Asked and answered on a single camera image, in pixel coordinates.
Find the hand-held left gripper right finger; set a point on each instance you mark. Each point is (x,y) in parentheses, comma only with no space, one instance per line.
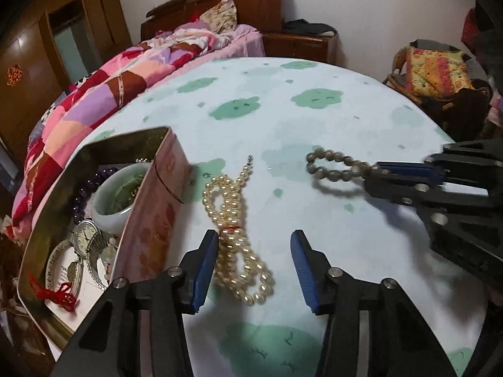
(304,273)

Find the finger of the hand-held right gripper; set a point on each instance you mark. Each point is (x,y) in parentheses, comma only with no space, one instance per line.
(452,220)
(408,169)

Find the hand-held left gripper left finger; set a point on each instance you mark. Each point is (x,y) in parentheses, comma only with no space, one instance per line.
(204,269)

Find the pink tin box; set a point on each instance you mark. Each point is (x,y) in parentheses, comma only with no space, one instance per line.
(145,227)

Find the pale jade bangle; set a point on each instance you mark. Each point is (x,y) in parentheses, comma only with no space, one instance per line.
(104,220)

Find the silver wristwatch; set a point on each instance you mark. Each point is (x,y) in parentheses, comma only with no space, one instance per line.
(86,237)

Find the dark cloth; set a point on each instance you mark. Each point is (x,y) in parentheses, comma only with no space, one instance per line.
(459,114)

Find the wicker chair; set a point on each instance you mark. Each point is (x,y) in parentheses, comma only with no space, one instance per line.
(397,74)

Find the colourful patterned cushion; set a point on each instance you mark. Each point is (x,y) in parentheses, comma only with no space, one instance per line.
(436,72)

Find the white paper booklet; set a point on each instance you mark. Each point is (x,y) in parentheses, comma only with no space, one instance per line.
(84,310)

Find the red hanging garment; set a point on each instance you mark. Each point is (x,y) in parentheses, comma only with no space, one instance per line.
(469,27)

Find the wooden nightstand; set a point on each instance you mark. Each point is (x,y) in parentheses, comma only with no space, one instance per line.
(298,47)

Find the dark folded clothes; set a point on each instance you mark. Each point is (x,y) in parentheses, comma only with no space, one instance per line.
(310,27)

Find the patchwork quilt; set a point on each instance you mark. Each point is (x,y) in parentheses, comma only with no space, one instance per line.
(86,102)

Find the pink bedsheet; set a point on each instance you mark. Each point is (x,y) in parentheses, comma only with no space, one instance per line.
(249,41)

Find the wooden bed headboard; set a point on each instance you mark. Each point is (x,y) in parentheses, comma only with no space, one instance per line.
(255,8)

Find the floral pillow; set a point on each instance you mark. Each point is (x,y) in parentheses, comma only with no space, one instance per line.
(220,15)

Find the red paper decoration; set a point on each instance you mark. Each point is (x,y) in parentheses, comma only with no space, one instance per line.
(14,75)

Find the wooden wardrobe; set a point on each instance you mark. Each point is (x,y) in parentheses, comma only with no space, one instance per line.
(31,47)

